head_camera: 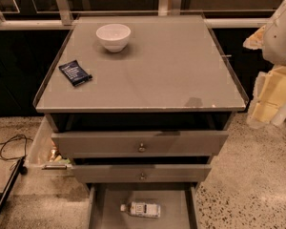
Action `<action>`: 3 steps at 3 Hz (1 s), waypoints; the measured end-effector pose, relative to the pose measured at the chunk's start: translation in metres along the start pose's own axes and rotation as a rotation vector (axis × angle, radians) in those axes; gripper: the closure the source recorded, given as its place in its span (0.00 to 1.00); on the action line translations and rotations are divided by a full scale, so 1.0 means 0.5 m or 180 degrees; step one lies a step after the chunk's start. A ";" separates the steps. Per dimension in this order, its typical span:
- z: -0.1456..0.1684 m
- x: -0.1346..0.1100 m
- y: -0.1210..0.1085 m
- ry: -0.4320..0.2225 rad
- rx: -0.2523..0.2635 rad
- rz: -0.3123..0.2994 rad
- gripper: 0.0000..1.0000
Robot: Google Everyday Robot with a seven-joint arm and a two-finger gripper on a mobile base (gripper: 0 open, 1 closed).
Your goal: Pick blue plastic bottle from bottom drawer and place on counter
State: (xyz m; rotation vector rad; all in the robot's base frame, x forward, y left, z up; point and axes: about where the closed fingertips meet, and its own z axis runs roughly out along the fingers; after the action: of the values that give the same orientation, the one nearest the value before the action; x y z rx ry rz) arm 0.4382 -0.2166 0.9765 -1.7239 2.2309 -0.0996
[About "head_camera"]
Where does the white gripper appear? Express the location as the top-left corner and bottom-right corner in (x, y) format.
(243, 25), (286, 129)

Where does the clear plastic water bottle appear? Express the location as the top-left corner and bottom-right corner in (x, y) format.
(120, 201), (161, 219)

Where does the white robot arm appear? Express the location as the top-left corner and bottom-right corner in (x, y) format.
(243, 0), (286, 128)

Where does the grey top drawer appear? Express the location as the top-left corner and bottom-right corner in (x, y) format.
(51, 131), (228, 158)

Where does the grey drawer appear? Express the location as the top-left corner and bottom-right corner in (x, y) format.
(51, 131), (228, 158)
(72, 164), (211, 183)
(87, 183), (200, 229)

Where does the grey drawer cabinet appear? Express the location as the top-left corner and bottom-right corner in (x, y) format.
(32, 14), (250, 229)

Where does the grey bottom drawer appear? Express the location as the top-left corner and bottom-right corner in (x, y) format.
(87, 183), (200, 229)

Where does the grey middle drawer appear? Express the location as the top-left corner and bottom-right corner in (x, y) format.
(72, 164), (211, 183)

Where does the white ceramic bowl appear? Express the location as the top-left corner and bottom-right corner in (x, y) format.
(95, 24), (132, 52)

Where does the round metal top knob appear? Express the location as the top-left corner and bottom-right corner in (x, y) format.
(138, 143), (146, 153)

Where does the round metal knob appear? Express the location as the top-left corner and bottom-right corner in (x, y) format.
(139, 173), (147, 180)
(138, 143), (146, 153)

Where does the round metal middle knob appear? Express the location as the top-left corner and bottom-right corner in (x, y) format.
(139, 173), (147, 180)

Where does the dark blue snack packet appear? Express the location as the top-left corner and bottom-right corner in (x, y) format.
(58, 60), (92, 87)

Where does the clear plastic storage bin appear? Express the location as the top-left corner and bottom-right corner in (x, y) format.
(25, 117), (72, 176)

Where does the black flat floor stand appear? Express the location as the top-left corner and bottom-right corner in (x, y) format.
(0, 157), (24, 214)

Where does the metal window frame rail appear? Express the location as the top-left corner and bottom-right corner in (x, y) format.
(0, 0), (283, 30)

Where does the black cable on floor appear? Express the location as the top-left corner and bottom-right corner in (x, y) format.
(0, 134), (33, 172)

